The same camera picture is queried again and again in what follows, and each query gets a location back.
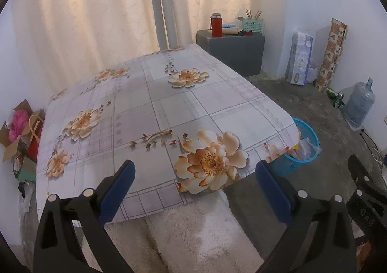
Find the blue and white package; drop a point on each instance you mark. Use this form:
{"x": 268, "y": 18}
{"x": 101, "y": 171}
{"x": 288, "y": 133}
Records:
{"x": 299, "y": 58}

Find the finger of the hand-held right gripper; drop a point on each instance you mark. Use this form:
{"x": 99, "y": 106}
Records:
{"x": 359, "y": 175}

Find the green glass bottle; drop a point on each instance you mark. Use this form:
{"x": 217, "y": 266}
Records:
{"x": 332, "y": 93}

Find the grey cabinet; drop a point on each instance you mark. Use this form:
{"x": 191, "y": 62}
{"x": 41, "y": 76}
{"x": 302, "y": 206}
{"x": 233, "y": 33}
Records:
{"x": 229, "y": 52}

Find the red gift bag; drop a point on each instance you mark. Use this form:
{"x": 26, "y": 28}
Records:
{"x": 33, "y": 149}

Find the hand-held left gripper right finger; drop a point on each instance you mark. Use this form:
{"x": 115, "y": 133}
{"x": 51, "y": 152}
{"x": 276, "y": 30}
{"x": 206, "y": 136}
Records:
{"x": 273, "y": 193}

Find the pink fluffy bundle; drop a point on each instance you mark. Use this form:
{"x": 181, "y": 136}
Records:
{"x": 18, "y": 125}

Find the bunch of chopsticks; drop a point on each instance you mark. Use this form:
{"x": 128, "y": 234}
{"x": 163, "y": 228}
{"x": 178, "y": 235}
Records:
{"x": 253, "y": 14}

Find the green drink can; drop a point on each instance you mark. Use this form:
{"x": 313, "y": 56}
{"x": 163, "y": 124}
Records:
{"x": 339, "y": 100}

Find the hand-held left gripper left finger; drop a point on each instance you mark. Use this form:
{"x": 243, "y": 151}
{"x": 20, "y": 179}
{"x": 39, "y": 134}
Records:
{"x": 119, "y": 191}

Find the blue mesh wastebasket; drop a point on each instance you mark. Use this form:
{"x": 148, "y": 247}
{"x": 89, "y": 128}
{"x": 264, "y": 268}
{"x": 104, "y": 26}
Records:
{"x": 290, "y": 165}

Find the black item on floor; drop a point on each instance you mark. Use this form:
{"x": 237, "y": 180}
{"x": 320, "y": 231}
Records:
{"x": 22, "y": 189}

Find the white fluffy rug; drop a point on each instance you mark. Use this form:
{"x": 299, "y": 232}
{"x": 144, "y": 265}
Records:
{"x": 187, "y": 236}

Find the teal box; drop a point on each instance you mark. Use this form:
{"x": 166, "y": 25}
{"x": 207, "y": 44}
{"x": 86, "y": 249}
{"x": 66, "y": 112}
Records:
{"x": 25, "y": 170}

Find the red thermos bottle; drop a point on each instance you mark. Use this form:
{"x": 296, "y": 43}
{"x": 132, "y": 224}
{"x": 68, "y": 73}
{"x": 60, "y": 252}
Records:
{"x": 216, "y": 27}

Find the open cardboard box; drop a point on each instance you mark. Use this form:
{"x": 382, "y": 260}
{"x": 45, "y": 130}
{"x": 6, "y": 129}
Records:
{"x": 10, "y": 149}

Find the small red tin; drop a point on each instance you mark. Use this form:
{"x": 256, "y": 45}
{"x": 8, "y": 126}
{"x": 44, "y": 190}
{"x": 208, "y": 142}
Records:
{"x": 248, "y": 33}

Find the large water jug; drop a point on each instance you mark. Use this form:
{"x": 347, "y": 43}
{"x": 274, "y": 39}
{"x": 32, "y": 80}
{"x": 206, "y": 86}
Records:
{"x": 358, "y": 104}

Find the table with floral tablecloth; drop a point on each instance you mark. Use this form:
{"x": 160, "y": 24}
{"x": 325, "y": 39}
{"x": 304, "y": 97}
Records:
{"x": 151, "y": 104}

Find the green utensil holder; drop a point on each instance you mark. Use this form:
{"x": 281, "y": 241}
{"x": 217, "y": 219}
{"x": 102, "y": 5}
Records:
{"x": 253, "y": 26}

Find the white plastic bag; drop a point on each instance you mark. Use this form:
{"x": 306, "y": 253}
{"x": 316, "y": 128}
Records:
{"x": 313, "y": 75}

